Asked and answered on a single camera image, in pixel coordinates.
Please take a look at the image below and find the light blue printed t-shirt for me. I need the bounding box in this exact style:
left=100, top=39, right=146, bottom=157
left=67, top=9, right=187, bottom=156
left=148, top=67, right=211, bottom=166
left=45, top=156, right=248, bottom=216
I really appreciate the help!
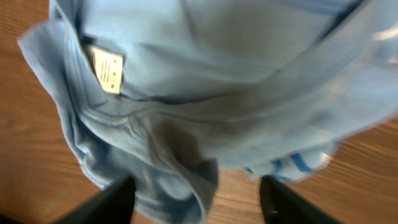
left=18, top=0, right=397, bottom=223

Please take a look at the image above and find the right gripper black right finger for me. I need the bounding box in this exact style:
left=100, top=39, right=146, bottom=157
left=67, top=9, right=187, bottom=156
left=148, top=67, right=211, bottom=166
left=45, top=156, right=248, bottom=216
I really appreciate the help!
left=259, top=176, right=339, bottom=224

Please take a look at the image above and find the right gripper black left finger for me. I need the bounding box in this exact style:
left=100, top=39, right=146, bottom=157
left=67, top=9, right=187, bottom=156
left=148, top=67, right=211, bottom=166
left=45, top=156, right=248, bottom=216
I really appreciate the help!
left=55, top=176, right=136, bottom=224

